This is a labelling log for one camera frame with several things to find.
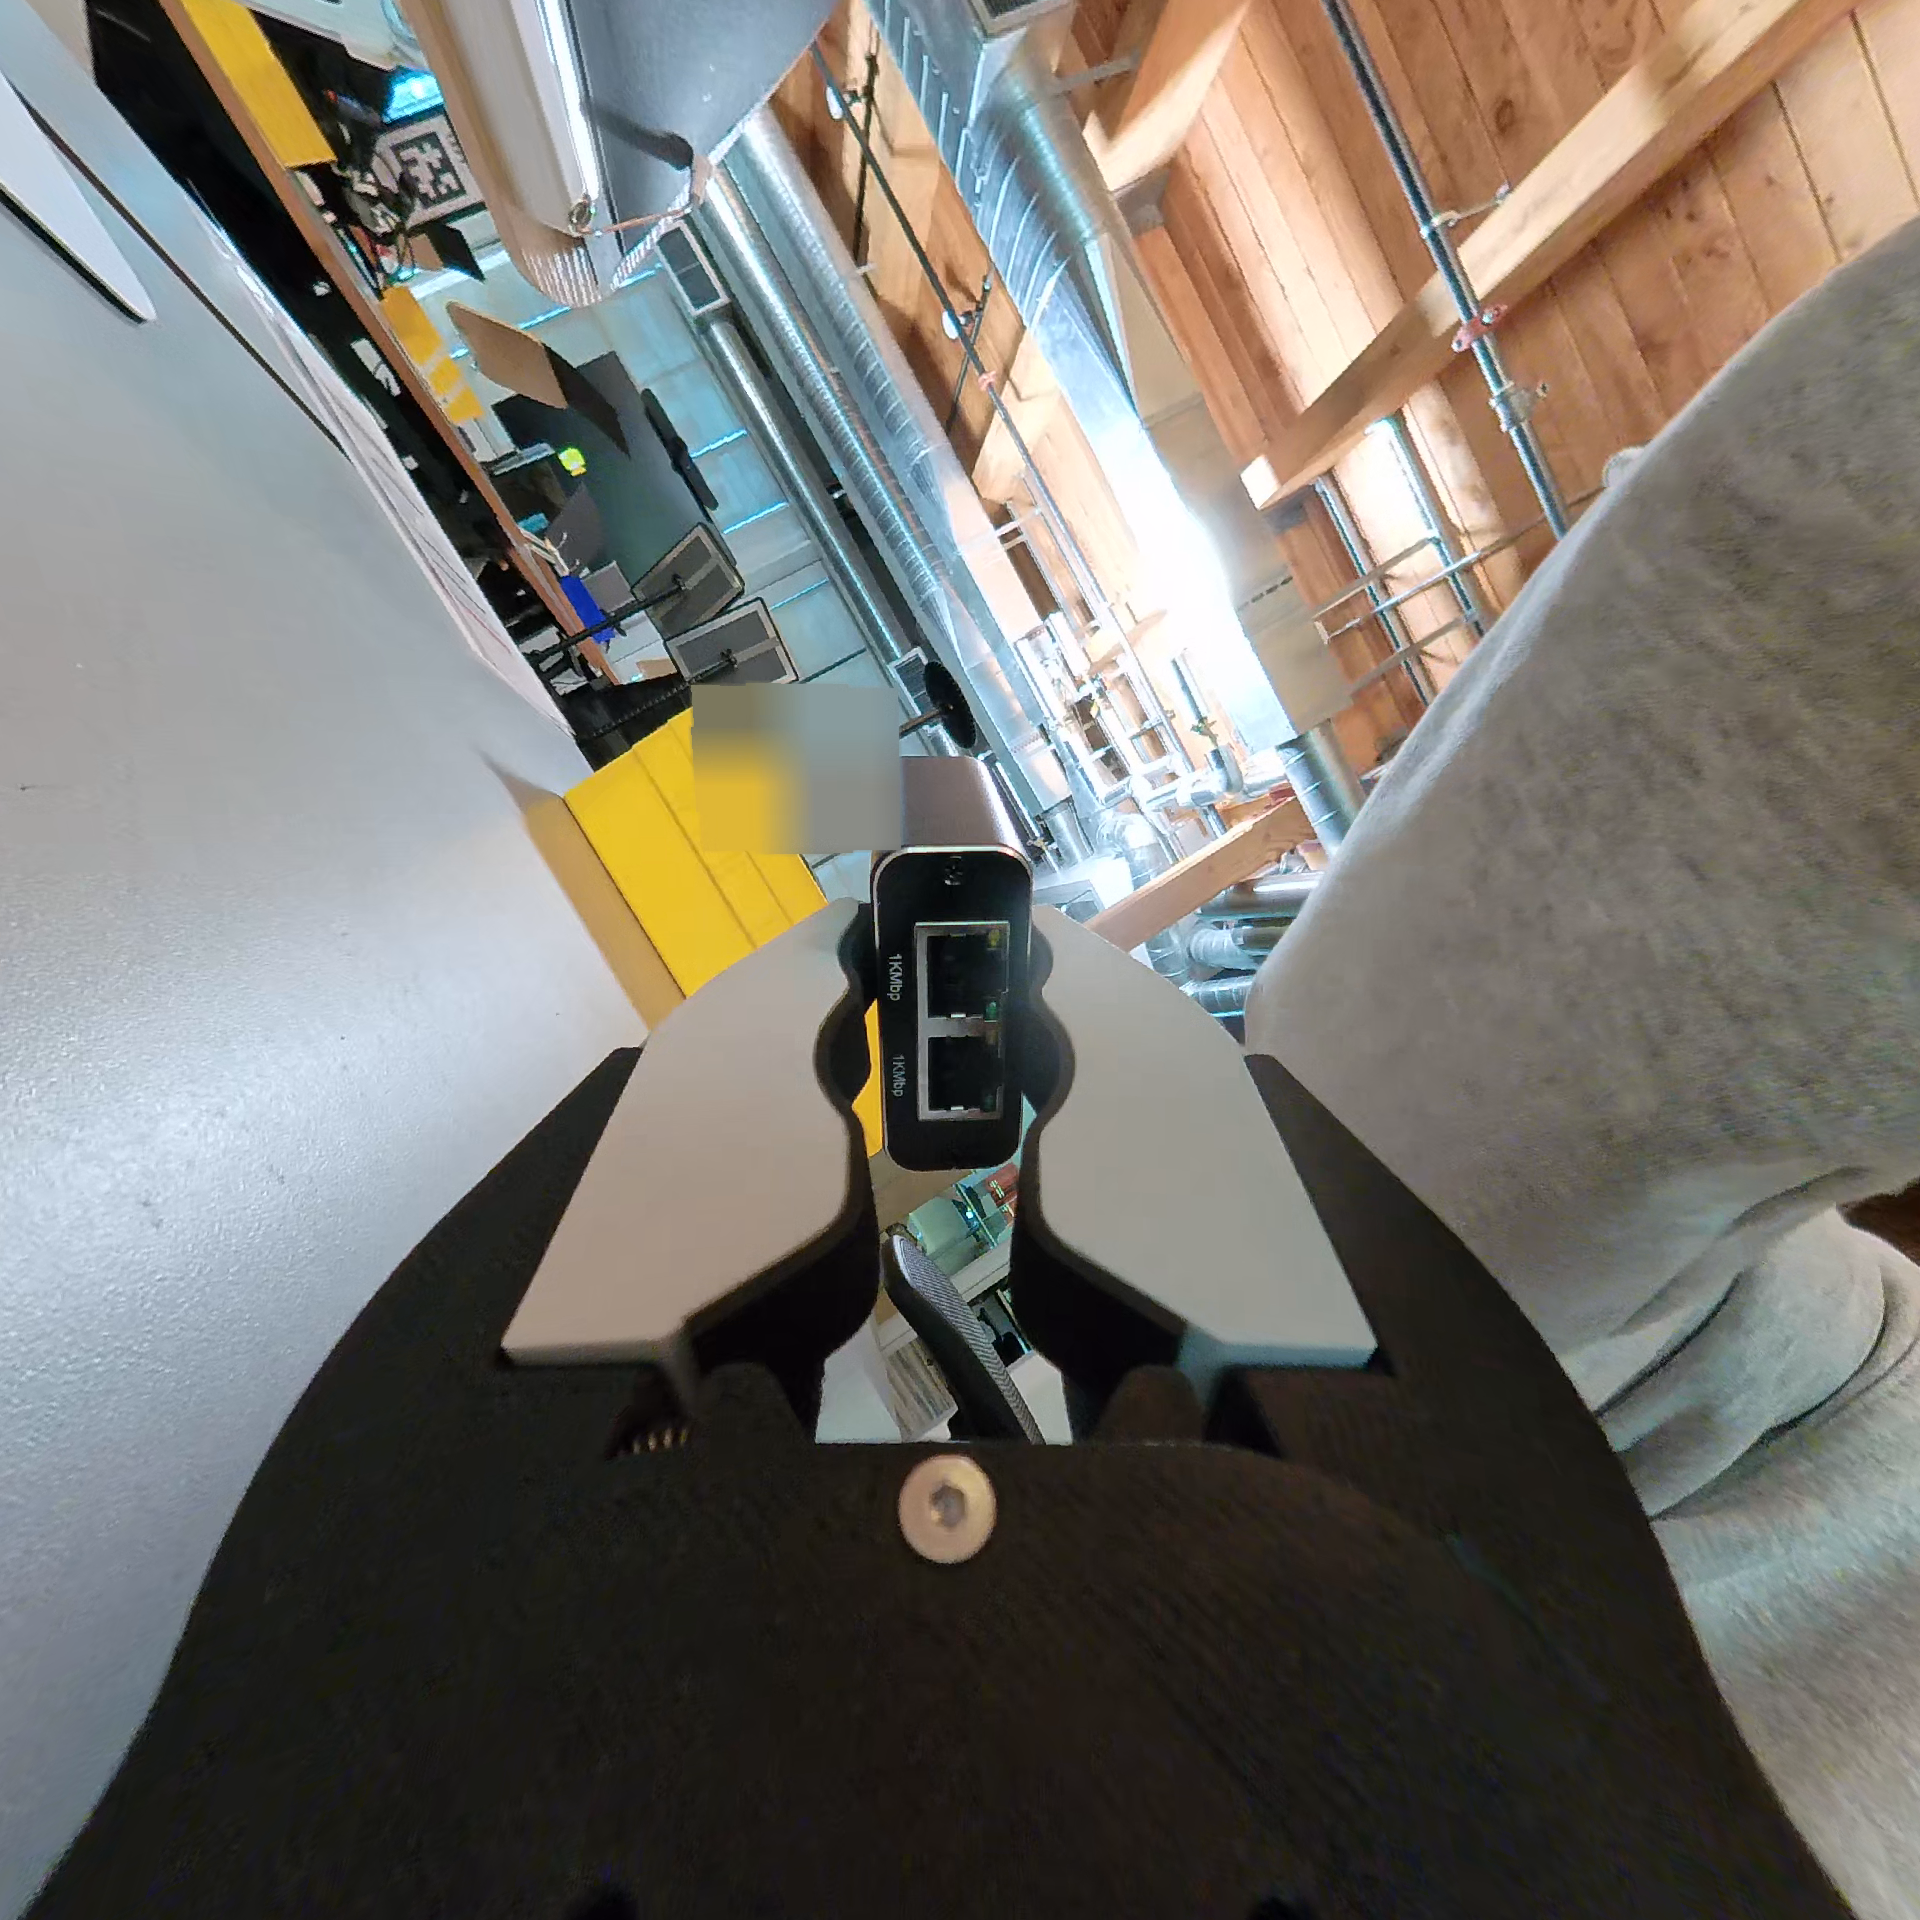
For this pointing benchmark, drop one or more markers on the wooden workbench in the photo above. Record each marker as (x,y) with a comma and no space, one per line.
(451,437)

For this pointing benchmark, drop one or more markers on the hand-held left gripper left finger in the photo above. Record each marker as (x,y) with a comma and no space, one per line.
(707,1186)

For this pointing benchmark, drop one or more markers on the black mesh office chair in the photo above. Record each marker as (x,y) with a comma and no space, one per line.
(962,1349)

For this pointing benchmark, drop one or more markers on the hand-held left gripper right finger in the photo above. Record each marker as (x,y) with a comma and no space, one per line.
(1187,1186)

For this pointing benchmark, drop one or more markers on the yellow plastic bin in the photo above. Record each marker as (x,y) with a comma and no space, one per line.
(661,870)

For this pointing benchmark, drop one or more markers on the grey pendant lamp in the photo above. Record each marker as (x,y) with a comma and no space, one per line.
(661,90)

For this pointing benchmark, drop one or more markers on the silver ventilation duct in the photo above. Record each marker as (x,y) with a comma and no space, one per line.
(1049,227)
(842,420)

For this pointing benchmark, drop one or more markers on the black and white marker tag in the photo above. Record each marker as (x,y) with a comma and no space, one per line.
(418,176)

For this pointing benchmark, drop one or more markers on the metal conduit pipe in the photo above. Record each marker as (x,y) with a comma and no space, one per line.
(1447,268)

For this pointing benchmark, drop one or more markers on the black network adapter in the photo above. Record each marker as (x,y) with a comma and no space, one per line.
(950,899)

